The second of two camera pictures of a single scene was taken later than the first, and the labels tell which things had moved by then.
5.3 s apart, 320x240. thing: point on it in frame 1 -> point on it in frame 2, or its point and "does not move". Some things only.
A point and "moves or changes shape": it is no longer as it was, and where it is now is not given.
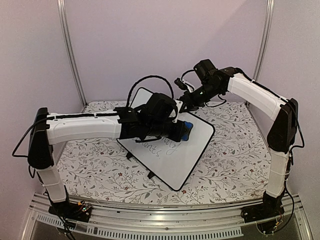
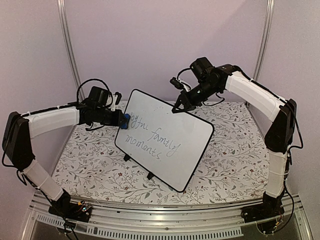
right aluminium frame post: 268,24 does not move
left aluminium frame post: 67,49 does not move
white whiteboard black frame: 171,161 does not move
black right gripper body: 207,93 does not move
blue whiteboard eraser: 188,126 moves or changes shape
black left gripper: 178,134 -> 117,122
